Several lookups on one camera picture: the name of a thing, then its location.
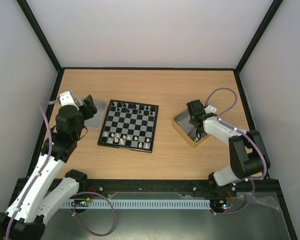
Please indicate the light blue cable duct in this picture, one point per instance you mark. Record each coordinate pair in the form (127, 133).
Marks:
(141, 204)

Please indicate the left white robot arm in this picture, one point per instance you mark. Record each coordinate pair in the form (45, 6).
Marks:
(27, 217)

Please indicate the gold metal tin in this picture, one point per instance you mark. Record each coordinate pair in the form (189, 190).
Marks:
(186, 130)

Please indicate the black aluminium frame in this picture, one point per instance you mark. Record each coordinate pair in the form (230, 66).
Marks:
(136, 174)

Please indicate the black and grey chessboard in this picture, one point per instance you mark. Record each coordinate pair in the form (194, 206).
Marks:
(128, 124)

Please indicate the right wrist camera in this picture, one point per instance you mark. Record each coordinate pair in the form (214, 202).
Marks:
(210, 109)

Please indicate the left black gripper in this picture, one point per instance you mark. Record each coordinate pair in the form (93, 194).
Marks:
(89, 112)

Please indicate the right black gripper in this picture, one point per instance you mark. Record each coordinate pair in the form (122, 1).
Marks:
(195, 111)

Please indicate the metal base plate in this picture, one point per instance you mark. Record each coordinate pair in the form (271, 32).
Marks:
(244, 216)

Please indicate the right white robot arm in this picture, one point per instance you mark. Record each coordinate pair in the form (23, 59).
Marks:
(247, 152)

